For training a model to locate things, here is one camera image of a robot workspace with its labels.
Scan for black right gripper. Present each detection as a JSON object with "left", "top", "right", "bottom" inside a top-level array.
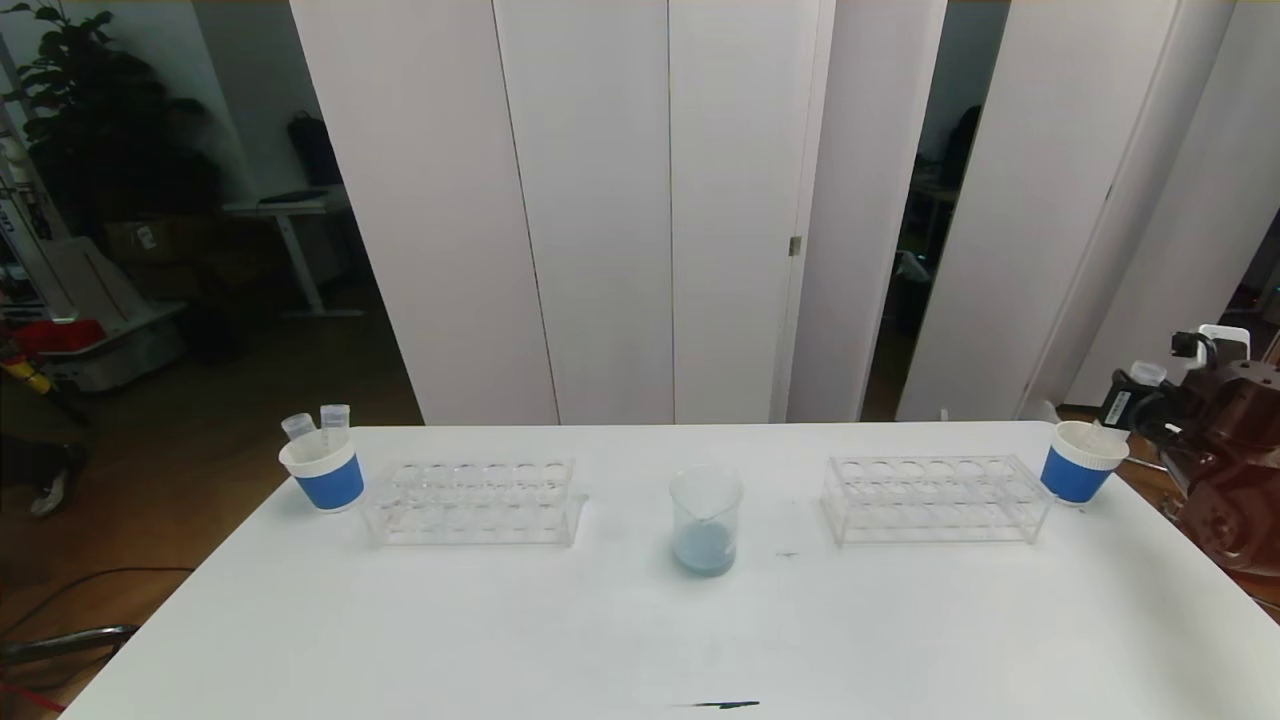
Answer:
[{"left": 1084, "top": 368, "right": 1183, "bottom": 443}]

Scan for clear plastic test tube rack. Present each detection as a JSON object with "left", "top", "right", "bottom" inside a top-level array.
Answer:
[
  {"left": 362, "top": 456, "right": 589, "bottom": 546},
  {"left": 820, "top": 455, "right": 1053, "bottom": 544}
]

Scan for clear glass beaker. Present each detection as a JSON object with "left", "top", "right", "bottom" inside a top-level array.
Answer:
[{"left": 669, "top": 464, "right": 744, "bottom": 577}]

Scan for blue white paper cup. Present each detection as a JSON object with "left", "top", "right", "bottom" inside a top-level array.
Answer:
[
  {"left": 279, "top": 428, "right": 367, "bottom": 513},
  {"left": 1040, "top": 420, "right": 1130, "bottom": 505}
]

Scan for black backpack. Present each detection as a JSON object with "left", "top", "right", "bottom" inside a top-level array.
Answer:
[{"left": 286, "top": 111, "right": 345, "bottom": 189}]

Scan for white office desk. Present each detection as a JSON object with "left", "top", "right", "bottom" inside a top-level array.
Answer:
[{"left": 223, "top": 186, "right": 366, "bottom": 319}]

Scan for brown cardboard box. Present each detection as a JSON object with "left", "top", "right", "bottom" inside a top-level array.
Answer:
[{"left": 105, "top": 213, "right": 291, "bottom": 299}]

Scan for white machine housing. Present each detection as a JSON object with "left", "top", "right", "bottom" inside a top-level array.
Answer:
[{"left": 40, "top": 238, "right": 189, "bottom": 393}]

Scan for grey metal floor leg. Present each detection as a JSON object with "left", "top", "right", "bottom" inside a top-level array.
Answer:
[{"left": 0, "top": 625, "right": 141, "bottom": 663}]

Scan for dark green potted plant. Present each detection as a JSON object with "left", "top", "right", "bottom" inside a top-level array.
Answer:
[{"left": 0, "top": 0, "right": 226, "bottom": 246}]

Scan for dark white sneaker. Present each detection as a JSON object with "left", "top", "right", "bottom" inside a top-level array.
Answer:
[{"left": 28, "top": 468, "right": 73, "bottom": 518}]

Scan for dark trouser leg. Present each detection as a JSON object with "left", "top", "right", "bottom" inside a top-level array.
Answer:
[{"left": 0, "top": 432, "right": 89, "bottom": 493}]

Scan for white printed column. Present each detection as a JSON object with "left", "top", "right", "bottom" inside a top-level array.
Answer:
[{"left": 0, "top": 35, "right": 81, "bottom": 323}]

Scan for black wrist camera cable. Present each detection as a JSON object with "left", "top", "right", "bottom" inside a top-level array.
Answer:
[{"left": 1171, "top": 331, "right": 1219, "bottom": 373}]

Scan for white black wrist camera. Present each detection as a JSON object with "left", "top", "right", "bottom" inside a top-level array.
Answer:
[{"left": 1197, "top": 324, "right": 1252, "bottom": 369}]

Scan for black floor cable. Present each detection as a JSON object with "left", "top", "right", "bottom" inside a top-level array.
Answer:
[{"left": 0, "top": 567, "right": 196, "bottom": 641}]

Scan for yellow handled tool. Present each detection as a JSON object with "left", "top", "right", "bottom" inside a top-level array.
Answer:
[{"left": 0, "top": 350, "right": 53, "bottom": 397}]

